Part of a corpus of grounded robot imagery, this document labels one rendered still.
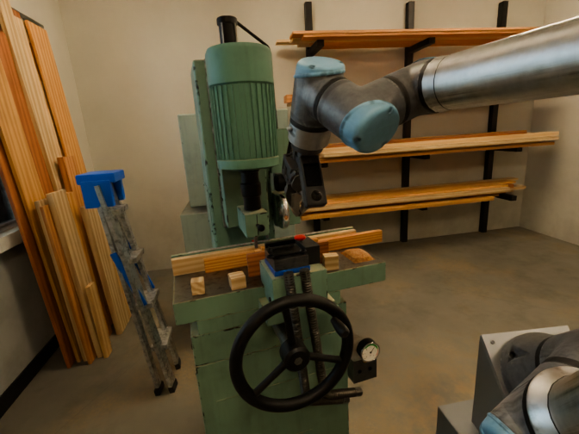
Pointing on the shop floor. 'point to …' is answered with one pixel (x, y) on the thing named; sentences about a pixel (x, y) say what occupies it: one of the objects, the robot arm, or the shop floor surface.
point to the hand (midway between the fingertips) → (299, 213)
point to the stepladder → (114, 192)
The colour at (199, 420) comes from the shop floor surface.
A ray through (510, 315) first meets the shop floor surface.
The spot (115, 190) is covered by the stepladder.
